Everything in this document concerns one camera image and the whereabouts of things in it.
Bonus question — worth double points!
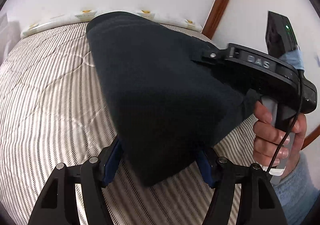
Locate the striped beige mattress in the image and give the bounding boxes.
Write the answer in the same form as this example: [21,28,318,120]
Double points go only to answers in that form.
[0,21,276,225]

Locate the brown wooden door frame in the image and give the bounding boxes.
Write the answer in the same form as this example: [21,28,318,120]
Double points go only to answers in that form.
[202,0,230,39]

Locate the light blue fleece sleeve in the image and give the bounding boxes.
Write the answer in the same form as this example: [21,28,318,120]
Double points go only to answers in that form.
[273,153,319,224]

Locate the white rolled blanket yellow prints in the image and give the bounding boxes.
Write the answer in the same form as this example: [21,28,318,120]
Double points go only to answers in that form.
[19,8,203,39]

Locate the black t-shirt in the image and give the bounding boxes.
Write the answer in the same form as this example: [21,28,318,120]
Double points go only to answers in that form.
[86,12,259,187]

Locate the right hand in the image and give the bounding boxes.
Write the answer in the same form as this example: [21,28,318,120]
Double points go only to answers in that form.
[253,101,307,179]

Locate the black camera box green light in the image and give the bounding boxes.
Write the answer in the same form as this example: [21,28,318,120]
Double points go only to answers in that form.
[265,11,298,58]

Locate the black cable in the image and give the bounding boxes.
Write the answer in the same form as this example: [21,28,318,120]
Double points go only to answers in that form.
[265,70,304,176]

